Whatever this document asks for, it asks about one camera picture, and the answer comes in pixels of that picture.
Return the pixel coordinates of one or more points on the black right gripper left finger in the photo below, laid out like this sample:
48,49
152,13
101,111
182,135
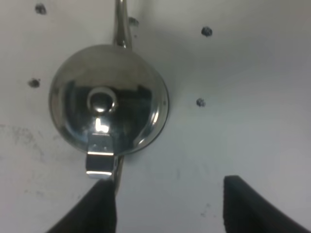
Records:
96,212

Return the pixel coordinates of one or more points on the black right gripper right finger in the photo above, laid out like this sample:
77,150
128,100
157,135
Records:
246,211

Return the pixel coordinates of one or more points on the stainless steel teapot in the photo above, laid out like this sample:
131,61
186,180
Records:
108,102

